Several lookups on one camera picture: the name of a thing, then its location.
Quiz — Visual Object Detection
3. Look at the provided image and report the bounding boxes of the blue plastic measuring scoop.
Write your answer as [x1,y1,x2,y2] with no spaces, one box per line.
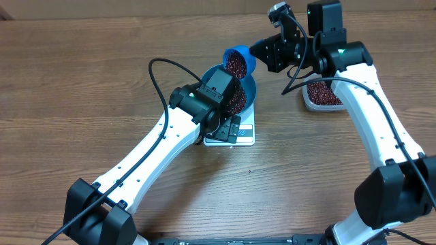
[223,45,256,80]

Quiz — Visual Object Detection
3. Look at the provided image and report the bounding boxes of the red adzuki beans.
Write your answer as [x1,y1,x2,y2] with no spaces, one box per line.
[224,51,343,116]

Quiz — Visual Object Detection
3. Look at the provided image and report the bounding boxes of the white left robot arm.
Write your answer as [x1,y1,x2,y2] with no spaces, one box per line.
[61,84,245,244]

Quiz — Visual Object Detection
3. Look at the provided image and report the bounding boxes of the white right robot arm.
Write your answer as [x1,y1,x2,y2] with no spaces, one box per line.
[250,11,435,244]

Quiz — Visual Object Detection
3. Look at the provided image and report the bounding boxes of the white digital kitchen scale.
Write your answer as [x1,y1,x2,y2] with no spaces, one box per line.
[203,104,255,147]

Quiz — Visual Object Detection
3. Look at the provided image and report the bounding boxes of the clear plastic food container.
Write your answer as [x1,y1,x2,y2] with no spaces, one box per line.
[302,82,345,112]

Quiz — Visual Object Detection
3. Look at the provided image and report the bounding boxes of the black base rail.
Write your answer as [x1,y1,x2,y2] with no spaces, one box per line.
[149,234,335,245]

